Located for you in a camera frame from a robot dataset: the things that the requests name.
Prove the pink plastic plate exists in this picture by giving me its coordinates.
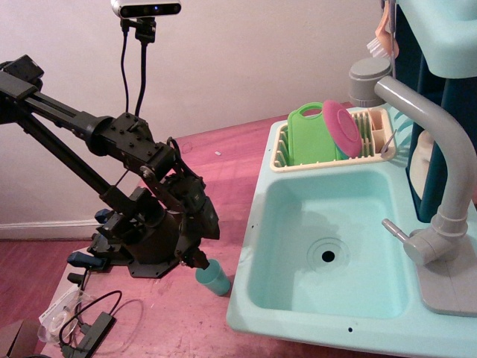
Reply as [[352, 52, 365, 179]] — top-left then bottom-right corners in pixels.
[[322, 100, 361, 158]]

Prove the silver depth camera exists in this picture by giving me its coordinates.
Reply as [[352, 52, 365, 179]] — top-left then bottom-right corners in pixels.
[[110, 0, 182, 19]]

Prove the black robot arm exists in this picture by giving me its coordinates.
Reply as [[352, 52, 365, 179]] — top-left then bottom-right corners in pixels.
[[1, 56, 220, 277]]

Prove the black camera cable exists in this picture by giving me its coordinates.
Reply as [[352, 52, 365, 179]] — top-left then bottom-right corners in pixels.
[[119, 16, 150, 116]]

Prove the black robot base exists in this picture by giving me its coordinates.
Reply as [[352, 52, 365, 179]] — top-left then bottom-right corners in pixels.
[[87, 186, 187, 280]]

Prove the grey toy faucet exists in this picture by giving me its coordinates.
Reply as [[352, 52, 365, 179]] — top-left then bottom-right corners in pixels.
[[373, 75, 477, 266]]

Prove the teal plastic cup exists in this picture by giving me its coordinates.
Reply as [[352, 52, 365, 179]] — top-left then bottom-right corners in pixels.
[[195, 259, 231, 296]]

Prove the white dish brush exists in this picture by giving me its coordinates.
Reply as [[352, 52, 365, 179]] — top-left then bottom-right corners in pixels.
[[367, 28, 392, 58]]

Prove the green cutting board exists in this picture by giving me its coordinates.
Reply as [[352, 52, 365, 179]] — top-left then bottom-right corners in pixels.
[[287, 102, 337, 166]]

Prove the clear plastic bag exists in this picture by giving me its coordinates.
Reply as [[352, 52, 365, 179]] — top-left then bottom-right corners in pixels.
[[37, 287, 93, 343]]

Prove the blue plastic plate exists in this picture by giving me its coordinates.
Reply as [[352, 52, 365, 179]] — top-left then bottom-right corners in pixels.
[[335, 145, 350, 160]]

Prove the teal toy sink unit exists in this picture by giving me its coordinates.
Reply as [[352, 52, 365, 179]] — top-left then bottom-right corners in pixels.
[[227, 106, 476, 357]]

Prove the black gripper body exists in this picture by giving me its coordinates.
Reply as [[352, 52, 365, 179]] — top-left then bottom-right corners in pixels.
[[140, 163, 220, 262]]

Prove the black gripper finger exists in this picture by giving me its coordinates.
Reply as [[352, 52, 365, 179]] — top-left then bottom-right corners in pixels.
[[184, 250, 209, 269]]

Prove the black usb hub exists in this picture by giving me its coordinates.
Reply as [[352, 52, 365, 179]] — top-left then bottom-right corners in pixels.
[[61, 313, 116, 358]]

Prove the blue handled clamp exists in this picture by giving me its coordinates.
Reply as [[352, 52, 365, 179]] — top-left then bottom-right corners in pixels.
[[66, 251, 107, 270]]

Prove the cream dish rack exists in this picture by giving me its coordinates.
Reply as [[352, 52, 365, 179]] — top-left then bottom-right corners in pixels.
[[268, 107, 396, 173]]

